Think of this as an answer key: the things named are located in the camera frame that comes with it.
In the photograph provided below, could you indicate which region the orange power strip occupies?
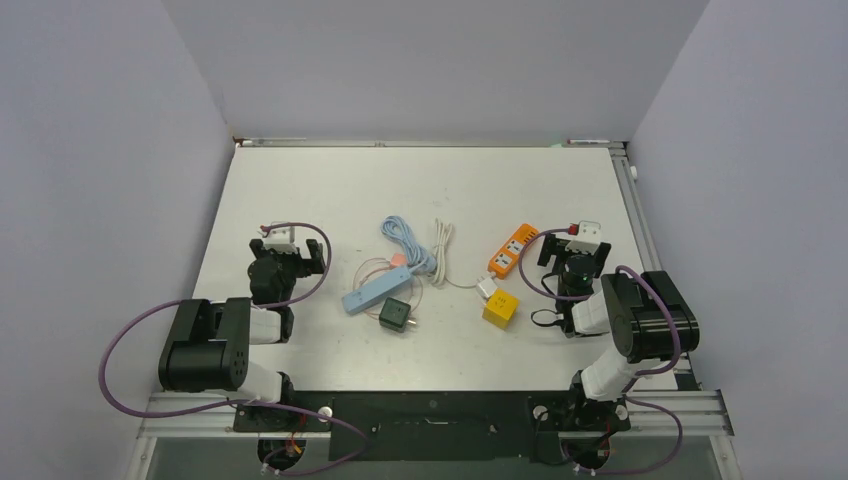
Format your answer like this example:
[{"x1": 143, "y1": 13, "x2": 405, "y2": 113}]
[{"x1": 487, "y1": 223, "x2": 539, "y2": 280}]

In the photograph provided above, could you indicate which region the light blue power strip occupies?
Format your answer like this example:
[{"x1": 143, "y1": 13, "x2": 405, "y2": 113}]
[{"x1": 342, "y1": 266, "x2": 413, "y2": 315}]

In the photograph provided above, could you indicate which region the dark green cube adapter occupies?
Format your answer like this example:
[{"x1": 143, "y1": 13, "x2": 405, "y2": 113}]
[{"x1": 378, "y1": 298, "x2": 417, "y2": 333}]

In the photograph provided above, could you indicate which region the light blue cable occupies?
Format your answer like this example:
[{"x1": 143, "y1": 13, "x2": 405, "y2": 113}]
[{"x1": 380, "y1": 215, "x2": 440, "y2": 277}]

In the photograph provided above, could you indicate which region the white cable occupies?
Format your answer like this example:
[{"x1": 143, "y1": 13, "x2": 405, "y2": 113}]
[{"x1": 426, "y1": 218, "x2": 480, "y2": 290}]

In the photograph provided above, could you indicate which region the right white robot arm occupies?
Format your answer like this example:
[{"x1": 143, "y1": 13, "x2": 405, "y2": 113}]
[{"x1": 537, "y1": 231, "x2": 700, "y2": 428}]

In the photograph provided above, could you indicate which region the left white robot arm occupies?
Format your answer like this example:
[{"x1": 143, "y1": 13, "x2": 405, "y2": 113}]
[{"x1": 158, "y1": 239, "x2": 327, "y2": 430}]

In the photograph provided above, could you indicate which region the white plug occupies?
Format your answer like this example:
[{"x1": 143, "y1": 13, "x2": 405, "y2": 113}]
[{"x1": 475, "y1": 275, "x2": 498, "y2": 301}]

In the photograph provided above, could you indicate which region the yellow cube adapter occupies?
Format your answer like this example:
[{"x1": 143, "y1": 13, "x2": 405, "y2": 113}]
[{"x1": 482, "y1": 289, "x2": 520, "y2": 330}]

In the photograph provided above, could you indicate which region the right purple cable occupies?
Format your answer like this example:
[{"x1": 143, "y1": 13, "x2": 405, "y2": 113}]
[{"x1": 517, "y1": 228, "x2": 685, "y2": 477}]

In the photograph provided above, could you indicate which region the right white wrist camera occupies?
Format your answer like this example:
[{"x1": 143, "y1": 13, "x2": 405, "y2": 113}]
[{"x1": 566, "y1": 221, "x2": 602, "y2": 255}]

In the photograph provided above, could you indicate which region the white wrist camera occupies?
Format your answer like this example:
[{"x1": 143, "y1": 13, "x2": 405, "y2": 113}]
[
  {"x1": 566, "y1": 221, "x2": 602, "y2": 255},
  {"x1": 262, "y1": 226, "x2": 298, "y2": 254}
]

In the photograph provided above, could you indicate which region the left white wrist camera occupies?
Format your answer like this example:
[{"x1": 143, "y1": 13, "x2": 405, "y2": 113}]
[{"x1": 262, "y1": 226, "x2": 298, "y2": 254}]

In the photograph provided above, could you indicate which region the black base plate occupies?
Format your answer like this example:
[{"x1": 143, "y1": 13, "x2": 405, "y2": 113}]
[{"x1": 233, "y1": 390, "x2": 631, "y2": 464}]

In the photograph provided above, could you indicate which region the aluminium frame rail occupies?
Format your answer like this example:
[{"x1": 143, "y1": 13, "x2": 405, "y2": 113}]
[{"x1": 135, "y1": 137, "x2": 735, "y2": 480}]

